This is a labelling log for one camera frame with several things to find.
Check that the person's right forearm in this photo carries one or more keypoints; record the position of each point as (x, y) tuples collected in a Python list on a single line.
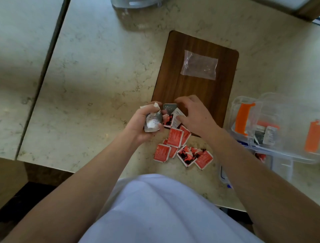
[(262, 190)]

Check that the clear box with orange latches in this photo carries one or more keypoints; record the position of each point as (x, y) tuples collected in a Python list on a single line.
[(282, 112)]

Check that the brown wooden inlay board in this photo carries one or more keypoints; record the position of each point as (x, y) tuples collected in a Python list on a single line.
[(175, 75)]

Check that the clear plastic bag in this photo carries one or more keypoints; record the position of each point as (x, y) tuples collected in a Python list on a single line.
[(200, 65)]

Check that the person's right hand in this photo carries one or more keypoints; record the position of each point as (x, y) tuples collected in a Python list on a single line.
[(200, 117)]

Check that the person's left forearm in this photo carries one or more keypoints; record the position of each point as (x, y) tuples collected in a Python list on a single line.
[(75, 195)]

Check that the white shirt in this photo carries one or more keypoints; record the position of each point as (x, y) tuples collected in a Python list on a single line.
[(162, 212)]

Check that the clear box with blue latches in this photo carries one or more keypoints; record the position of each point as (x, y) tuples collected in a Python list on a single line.
[(280, 170)]

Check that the wooden pillar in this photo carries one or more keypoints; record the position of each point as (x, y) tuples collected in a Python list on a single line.
[(308, 12)]

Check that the person's left hand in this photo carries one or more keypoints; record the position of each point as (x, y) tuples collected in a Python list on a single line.
[(136, 127)]

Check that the grey metal corner shelf rack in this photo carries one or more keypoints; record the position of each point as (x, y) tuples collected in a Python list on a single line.
[(135, 3)]

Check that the pile of red and grey sachets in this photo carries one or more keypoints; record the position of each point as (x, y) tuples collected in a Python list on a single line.
[(175, 137)]

